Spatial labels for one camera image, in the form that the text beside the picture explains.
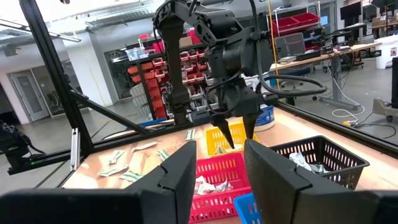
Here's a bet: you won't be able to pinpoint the grey ceiling conduit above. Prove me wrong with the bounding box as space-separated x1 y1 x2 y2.
0 20 82 45

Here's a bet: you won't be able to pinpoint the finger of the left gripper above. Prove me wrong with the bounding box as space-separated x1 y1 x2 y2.
243 111 261 140
211 113 236 149

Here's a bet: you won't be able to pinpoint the yellow plastic basket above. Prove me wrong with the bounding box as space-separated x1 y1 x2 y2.
204 121 261 157

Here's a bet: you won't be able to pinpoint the white bin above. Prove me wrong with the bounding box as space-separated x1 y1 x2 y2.
375 35 398 71

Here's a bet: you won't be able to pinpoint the black looped floor cable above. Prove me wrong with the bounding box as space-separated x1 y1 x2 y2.
353 123 398 141

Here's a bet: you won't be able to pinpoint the black floor device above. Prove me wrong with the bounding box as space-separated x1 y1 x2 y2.
0 120 47 170

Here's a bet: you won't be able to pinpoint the yellow wipes canister white lid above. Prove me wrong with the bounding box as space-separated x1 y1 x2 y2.
244 73 276 132

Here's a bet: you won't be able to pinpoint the grey mesh panel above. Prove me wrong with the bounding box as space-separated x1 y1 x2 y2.
274 32 307 60

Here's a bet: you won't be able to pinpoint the grey metal bar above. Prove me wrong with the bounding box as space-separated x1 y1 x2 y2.
318 96 362 112

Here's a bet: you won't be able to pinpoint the silver frame bracket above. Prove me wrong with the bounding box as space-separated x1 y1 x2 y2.
70 128 81 172

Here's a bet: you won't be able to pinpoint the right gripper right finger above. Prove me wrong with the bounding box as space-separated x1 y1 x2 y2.
244 139 312 224

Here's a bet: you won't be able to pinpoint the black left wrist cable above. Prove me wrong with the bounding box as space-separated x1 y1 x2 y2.
248 0 327 98

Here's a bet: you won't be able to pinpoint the black monitor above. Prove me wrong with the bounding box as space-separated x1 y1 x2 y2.
340 2 363 22

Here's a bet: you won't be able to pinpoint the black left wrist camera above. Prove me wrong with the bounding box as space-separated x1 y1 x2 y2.
238 85 279 108

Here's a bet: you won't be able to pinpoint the white floor cable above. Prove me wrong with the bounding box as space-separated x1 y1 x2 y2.
323 67 367 124

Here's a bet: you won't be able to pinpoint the yellow hanging cable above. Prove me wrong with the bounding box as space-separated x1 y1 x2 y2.
267 0 280 91

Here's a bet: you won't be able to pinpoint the grey glass door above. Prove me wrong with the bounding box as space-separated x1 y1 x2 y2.
8 65 52 124

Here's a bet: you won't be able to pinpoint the wire rack red bins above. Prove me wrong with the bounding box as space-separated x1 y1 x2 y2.
266 2 322 54

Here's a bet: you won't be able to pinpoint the white packet dark print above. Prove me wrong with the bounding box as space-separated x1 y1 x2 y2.
310 164 330 174
288 151 313 172

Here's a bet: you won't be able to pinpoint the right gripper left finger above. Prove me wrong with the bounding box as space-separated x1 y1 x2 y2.
126 140 197 224

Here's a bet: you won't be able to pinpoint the black panel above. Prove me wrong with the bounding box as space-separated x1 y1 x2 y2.
392 57 398 110

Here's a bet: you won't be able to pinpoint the blue plastic basket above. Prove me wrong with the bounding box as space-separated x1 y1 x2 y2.
233 192 264 224

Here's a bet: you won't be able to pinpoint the long wooden desk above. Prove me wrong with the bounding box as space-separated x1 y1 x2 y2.
269 42 382 100

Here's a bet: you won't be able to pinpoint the black plastic basket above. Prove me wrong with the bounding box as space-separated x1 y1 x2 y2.
269 135 371 190

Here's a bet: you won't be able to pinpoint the red plastic basket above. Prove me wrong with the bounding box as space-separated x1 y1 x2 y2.
188 151 252 224

